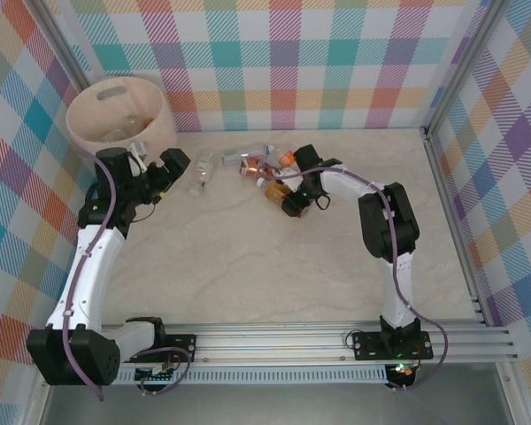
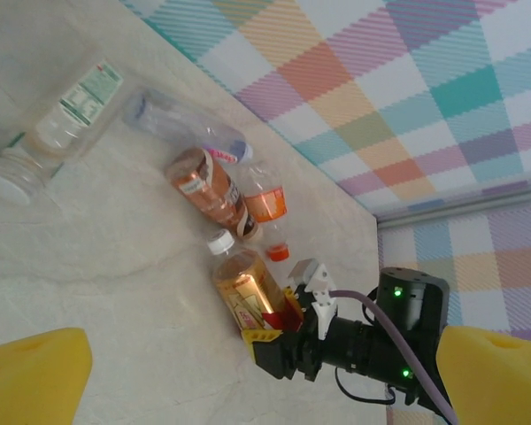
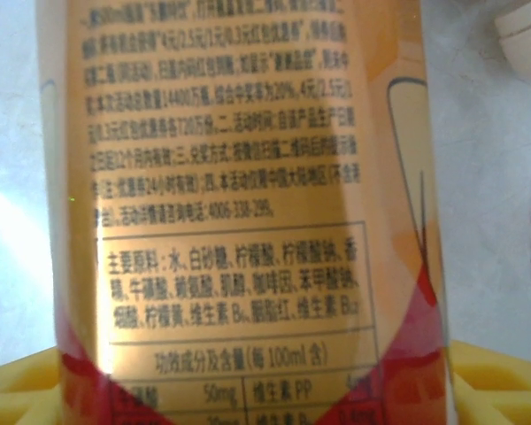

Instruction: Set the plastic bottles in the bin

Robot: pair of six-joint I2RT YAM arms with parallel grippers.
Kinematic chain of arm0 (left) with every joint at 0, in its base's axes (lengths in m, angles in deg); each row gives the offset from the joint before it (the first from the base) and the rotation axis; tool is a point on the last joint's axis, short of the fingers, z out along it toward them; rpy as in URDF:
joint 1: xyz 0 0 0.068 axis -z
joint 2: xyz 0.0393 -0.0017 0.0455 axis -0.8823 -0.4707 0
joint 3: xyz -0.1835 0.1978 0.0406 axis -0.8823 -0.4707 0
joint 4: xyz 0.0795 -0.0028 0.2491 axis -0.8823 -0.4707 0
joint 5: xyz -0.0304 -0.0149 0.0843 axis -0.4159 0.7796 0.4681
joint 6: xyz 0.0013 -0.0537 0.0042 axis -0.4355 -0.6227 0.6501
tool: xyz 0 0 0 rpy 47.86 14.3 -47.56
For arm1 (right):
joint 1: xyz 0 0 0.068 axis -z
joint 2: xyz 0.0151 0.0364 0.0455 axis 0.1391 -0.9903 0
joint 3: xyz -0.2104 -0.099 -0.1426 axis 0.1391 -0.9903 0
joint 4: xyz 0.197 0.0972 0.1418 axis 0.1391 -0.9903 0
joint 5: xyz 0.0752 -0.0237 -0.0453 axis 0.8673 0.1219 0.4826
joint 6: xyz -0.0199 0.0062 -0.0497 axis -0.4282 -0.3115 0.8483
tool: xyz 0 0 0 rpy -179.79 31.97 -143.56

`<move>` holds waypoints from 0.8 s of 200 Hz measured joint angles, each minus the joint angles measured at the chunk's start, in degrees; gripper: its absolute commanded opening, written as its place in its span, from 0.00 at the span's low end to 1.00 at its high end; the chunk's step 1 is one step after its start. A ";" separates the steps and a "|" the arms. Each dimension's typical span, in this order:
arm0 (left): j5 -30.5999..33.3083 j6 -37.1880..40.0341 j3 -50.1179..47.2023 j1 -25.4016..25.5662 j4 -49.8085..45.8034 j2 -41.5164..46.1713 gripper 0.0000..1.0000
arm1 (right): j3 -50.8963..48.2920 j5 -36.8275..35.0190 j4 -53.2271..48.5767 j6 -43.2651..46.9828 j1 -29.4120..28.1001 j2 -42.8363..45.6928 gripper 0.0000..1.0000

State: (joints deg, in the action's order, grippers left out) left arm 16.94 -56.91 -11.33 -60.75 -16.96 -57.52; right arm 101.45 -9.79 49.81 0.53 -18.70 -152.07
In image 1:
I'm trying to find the aluminium mounting rail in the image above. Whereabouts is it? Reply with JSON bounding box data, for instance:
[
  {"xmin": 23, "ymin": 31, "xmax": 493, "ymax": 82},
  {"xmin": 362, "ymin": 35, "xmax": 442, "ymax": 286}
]
[{"xmin": 101, "ymin": 321, "xmax": 519, "ymax": 367}]

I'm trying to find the white slotted cable duct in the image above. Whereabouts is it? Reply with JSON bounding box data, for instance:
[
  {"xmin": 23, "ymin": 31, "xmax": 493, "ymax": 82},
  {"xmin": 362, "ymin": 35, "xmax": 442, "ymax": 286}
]
[{"xmin": 114, "ymin": 365, "xmax": 389, "ymax": 386}]

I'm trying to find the black left controller board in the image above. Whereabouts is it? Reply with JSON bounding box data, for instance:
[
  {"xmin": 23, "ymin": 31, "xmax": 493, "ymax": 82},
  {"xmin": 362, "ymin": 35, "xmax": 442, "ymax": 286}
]
[{"xmin": 134, "ymin": 363, "xmax": 179, "ymax": 385}]

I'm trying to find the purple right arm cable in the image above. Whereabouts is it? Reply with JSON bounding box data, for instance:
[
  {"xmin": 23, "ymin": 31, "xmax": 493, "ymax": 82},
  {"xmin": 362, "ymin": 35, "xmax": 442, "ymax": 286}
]
[{"xmin": 247, "ymin": 159, "xmax": 448, "ymax": 393}]

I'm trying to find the aluminium corner post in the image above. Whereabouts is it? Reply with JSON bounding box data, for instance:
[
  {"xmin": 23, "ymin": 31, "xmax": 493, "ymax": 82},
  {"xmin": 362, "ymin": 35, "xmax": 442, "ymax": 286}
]
[
  {"xmin": 422, "ymin": 0, "xmax": 508, "ymax": 134},
  {"xmin": 28, "ymin": 0, "xmax": 94, "ymax": 97}
]

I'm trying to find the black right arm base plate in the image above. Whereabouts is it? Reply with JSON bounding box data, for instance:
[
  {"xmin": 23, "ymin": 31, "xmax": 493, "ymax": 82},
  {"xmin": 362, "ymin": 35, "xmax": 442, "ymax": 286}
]
[{"xmin": 351, "ymin": 329, "xmax": 435, "ymax": 362}]

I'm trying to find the aluminium side rail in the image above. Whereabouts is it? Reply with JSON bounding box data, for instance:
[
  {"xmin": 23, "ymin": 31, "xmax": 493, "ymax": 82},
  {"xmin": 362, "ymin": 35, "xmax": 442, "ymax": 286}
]
[{"xmin": 422, "ymin": 127, "xmax": 499, "ymax": 328}]

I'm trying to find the long clear bottle blue cap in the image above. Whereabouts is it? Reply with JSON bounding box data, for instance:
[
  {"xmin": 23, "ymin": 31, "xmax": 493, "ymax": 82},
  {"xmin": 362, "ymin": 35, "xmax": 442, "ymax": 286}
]
[{"xmin": 220, "ymin": 141, "xmax": 274, "ymax": 168}]

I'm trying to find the amber brown bottle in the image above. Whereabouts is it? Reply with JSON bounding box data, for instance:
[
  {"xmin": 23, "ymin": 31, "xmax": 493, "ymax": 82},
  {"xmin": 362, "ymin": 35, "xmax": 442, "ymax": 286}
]
[{"xmin": 255, "ymin": 176, "xmax": 294, "ymax": 205}]

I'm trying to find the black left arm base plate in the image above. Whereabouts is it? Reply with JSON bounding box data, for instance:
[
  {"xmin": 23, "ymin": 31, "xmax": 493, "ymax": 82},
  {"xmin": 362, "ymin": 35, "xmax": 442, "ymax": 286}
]
[{"xmin": 127, "ymin": 332, "xmax": 199, "ymax": 365}]

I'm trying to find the black controller board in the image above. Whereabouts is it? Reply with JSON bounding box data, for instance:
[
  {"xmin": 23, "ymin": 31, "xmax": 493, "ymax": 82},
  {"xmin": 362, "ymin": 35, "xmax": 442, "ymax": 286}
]
[
  {"xmin": 134, "ymin": 363, "xmax": 179, "ymax": 385},
  {"xmin": 385, "ymin": 361, "xmax": 419, "ymax": 390}
]

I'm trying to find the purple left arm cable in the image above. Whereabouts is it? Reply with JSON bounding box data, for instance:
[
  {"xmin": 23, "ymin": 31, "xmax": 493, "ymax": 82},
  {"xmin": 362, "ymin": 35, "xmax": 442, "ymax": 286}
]
[{"xmin": 61, "ymin": 145, "xmax": 194, "ymax": 402}]

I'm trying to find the green label packet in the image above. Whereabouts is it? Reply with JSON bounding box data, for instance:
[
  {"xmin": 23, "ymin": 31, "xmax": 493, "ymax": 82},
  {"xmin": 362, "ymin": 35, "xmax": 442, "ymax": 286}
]
[{"xmin": 188, "ymin": 151, "xmax": 217, "ymax": 197}]

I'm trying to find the black right controller board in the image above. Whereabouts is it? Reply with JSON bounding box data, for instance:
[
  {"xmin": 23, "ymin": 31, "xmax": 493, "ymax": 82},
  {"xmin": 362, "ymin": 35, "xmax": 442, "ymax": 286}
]
[{"xmin": 385, "ymin": 361, "xmax": 419, "ymax": 390}]

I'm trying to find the grey metal panel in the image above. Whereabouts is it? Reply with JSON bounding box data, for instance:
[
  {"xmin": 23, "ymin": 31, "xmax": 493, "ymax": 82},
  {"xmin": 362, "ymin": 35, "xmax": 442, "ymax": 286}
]
[{"xmin": 39, "ymin": 382, "xmax": 514, "ymax": 425}]

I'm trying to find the beige plastic bin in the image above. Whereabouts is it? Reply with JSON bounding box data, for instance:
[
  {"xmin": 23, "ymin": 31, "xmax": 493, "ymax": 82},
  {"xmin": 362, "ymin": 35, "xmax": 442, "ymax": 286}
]
[{"xmin": 65, "ymin": 75, "xmax": 178, "ymax": 156}]

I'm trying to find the red orange label bottle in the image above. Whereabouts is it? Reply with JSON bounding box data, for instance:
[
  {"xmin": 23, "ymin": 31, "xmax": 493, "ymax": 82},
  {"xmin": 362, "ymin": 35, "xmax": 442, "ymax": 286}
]
[{"xmin": 240, "ymin": 157, "xmax": 269, "ymax": 179}]

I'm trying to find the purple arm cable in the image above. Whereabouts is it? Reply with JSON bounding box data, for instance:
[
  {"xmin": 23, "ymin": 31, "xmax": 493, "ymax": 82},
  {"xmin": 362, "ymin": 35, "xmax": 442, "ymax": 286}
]
[
  {"xmin": 61, "ymin": 145, "xmax": 194, "ymax": 402},
  {"xmin": 247, "ymin": 159, "xmax": 448, "ymax": 393}
]

